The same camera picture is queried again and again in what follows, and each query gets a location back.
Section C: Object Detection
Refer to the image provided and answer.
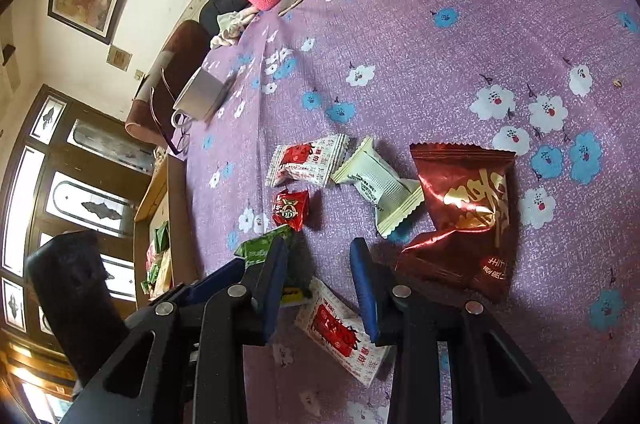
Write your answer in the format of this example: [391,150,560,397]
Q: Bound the purple floral tablecloth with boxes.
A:
[150,0,640,424]

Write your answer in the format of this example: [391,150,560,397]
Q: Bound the brown chair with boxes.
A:
[125,20,213,149]

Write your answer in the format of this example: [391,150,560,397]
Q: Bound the white mug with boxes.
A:
[171,68,231,131]

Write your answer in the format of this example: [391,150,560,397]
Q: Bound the green snack packet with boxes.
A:
[234,224,297,265]

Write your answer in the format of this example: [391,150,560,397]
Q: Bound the beige biscuit packet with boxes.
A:
[151,254,174,297]

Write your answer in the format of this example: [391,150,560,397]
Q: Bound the dark red foil snack packet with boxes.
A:
[396,143,517,303]

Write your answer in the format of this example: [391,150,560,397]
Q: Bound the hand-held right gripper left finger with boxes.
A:
[60,235,290,424]

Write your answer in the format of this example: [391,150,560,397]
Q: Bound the small wall plaque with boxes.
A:
[106,44,132,70]

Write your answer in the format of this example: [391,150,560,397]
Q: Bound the small red candy packet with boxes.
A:
[271,189,311,232]

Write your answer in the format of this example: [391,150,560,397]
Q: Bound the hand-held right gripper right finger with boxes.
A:
[349,236,576,424]

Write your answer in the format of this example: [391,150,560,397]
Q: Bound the wooden glass-panel door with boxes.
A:
[0,84,156,424]

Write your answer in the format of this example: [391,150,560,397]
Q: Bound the white cloth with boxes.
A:
[209,8,261,49]

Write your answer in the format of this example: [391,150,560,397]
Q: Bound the cardboard box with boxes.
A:
[133,154,201,302]

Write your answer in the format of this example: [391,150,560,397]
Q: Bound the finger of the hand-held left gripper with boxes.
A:
[131,255,251,322]

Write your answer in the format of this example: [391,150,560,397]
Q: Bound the green candy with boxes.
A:
[152,224,171,253]

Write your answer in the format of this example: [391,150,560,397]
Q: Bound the yellow candy wrapper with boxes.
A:
[280,286,312,307]

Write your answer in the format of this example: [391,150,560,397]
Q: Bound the red and white snack packet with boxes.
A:
[269,134,351,189]
[294,276,392,386]

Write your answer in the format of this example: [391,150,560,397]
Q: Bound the eyeglasses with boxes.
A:
[150,66,191,155]

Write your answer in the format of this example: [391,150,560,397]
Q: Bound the cream white snack packet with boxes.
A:
[331,136,425,239]

